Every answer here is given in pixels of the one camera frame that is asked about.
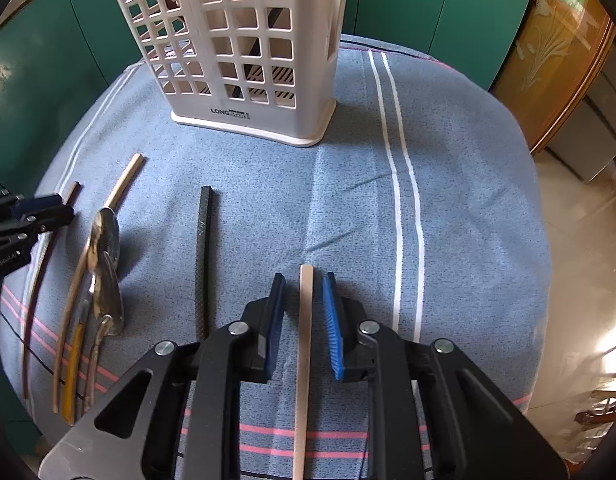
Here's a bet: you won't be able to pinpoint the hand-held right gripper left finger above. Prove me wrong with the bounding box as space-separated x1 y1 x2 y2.
40 272 289 480

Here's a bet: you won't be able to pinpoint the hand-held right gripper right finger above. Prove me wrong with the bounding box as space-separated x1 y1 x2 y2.
322 272 572 480

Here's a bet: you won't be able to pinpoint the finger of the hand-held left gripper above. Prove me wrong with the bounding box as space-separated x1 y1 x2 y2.
22 204 77 236
13 194 64 214

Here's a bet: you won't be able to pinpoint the pink brown chopstick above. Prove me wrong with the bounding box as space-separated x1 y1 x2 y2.
52 154 145 414

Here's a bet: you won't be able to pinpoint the embossed-handle metal spoon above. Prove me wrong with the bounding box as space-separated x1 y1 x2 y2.
82 252 125 409

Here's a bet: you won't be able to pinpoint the yellow-handled metal spoon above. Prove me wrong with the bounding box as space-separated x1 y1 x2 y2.
61 207 120 425

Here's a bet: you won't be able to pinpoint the white plastic utensil holder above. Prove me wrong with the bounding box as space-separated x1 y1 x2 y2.
100 0 352 148

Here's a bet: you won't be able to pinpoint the blue striped cloth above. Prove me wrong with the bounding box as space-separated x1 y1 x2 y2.
0 34 553 480

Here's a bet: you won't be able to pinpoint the plain wooden chair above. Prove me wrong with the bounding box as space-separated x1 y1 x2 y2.
572 385 616 431

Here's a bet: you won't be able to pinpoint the wood-framed glass sliding door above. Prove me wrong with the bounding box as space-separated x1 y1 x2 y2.
488 0 616 156

